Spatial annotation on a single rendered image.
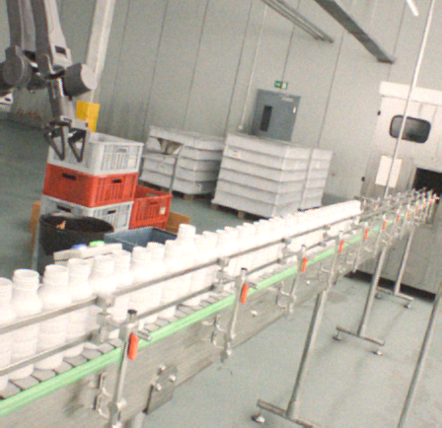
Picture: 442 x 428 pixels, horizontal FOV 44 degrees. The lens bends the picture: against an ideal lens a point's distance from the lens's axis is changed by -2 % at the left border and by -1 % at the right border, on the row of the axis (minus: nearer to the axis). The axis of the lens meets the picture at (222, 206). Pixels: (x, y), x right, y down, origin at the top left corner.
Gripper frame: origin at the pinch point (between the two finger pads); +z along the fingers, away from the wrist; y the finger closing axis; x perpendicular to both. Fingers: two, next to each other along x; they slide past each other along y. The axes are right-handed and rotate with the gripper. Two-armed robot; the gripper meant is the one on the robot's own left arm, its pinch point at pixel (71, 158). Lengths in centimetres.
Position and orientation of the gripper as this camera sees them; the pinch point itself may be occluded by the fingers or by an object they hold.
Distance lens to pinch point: 140.9
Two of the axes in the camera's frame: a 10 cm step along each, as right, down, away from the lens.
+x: -8.8, 2.3, 4.2
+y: 4.3, 0.1, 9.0
